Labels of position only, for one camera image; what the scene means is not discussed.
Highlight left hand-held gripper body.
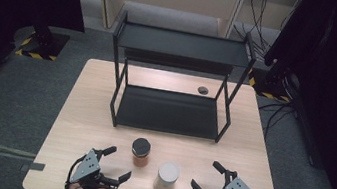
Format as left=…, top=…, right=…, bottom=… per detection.
left=66, top=145, right=125, bottom=189

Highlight orange spice jar black lid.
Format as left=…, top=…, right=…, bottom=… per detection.
left=129, top=136, right=154, bottom=169

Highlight beige spice jar white lid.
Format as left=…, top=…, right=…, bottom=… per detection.
left=151, top=159, right=182, bottom=189

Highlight black metal shelf rack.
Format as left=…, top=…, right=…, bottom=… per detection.
left=98, top=8, right=262, bottom=148

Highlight dark tape strip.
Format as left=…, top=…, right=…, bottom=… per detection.
left=19, top=160, right=47, bottom=176

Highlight round dark table grommet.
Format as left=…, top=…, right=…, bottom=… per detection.
left=196, top=85, right=210, bottom=96

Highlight stand base with striped tape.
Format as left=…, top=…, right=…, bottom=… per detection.
left=10, top=20, right=72, bottom=64
left=245, top=64, right=297, bottom=104

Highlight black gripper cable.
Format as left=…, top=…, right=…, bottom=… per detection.
left=63, top=152, right=88, bottom=189

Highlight black floor cables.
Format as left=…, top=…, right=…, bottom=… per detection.
left=252, top=96, right=299, bottom=144

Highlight bundle of black cables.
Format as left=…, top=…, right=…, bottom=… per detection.
left=230, top=0, right=295, bottom=59

